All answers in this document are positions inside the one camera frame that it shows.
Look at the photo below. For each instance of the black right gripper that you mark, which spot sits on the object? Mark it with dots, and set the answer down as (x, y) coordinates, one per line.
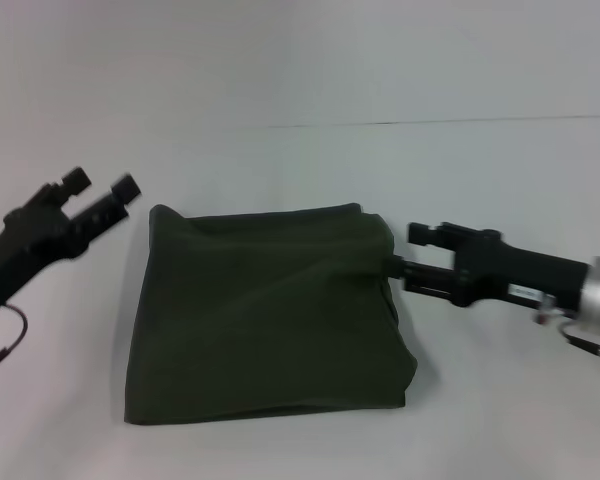
(520, 275)

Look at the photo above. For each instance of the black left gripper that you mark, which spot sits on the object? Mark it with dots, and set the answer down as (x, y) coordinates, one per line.
(25, 245)

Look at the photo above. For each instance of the dark green FREE t-shirt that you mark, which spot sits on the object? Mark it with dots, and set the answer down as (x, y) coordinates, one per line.
(255, 325)

